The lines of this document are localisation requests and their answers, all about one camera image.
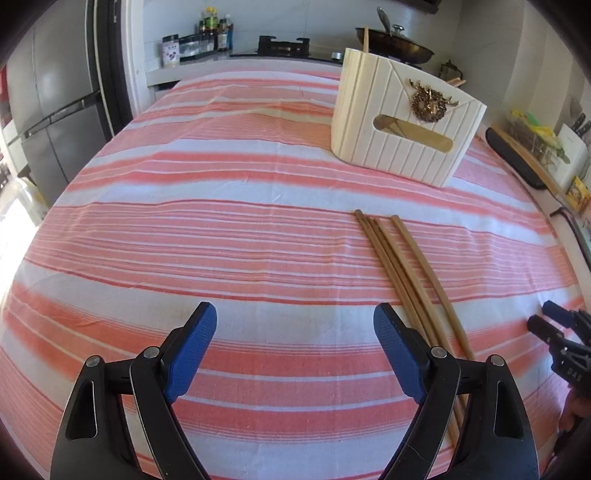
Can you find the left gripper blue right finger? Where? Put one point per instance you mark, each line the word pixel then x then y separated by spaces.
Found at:
pixel 496 440

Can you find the black frying pan with lid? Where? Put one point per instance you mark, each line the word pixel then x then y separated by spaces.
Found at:
pixel 391 42

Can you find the pink striped tablecloth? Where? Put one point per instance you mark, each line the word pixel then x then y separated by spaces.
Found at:
pixel 226 191

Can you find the dark sauce bottle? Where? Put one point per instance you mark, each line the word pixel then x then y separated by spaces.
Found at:
pixel 222 35

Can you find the person's right hand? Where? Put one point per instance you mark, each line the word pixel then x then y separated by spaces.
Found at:
pixel 576 406

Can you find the white ribbed utensil holder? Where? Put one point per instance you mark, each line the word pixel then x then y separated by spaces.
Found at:
pixel 398 119

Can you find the wooden cutting board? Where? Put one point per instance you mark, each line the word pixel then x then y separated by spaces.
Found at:
pixel 548 180

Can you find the spice jar with label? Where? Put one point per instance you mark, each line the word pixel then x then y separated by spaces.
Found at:
pixel 170 51

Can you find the yellow snack packet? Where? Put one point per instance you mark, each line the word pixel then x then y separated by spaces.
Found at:
pixel 578 195

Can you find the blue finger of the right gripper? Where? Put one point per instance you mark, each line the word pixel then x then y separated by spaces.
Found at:
pixel 543 330
pixel 566 318

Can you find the black cutting board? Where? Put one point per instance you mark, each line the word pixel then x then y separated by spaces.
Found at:
pixel 513 159

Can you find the dark glass kettle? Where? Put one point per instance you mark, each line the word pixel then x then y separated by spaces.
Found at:
pixel 449 71

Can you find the wire rack with vegetables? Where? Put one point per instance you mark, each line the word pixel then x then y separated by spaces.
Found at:
pixel 538 140

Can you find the light wooden chopstick in holder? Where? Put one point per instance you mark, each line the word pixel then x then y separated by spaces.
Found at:
pixel 366 40

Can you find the black gas stove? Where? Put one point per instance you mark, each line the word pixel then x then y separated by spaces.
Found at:
pixel 299 49

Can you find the grey refrigerator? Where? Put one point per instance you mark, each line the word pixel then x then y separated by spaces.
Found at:
pixel 56 89

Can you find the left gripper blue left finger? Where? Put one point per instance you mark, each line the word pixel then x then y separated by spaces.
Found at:
pixel 93 440

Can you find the white knife block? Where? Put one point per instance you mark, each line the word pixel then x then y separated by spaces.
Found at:
pixel 576 152

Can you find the brown wooden chopstick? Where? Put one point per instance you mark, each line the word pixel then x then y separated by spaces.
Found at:
pixel 420 310
pixel 408 253
pixel 416 303
pixel 453 318

